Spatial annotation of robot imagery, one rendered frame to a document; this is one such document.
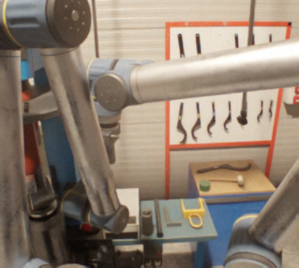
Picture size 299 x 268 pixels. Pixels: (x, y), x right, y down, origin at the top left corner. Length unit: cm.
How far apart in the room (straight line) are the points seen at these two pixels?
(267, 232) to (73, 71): 81
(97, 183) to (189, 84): 45
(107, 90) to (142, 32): 251
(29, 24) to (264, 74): 51
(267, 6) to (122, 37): 170
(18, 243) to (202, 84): 74
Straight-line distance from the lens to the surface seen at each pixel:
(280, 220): 101
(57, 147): 185
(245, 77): 60
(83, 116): 75
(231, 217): 281
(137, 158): 364
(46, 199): 153
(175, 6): 322
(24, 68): 127
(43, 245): 167
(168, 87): 64
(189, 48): 323
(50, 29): 63
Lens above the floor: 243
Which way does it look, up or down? 20 degrees down
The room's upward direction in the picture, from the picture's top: 1 degrees counter-clockwise
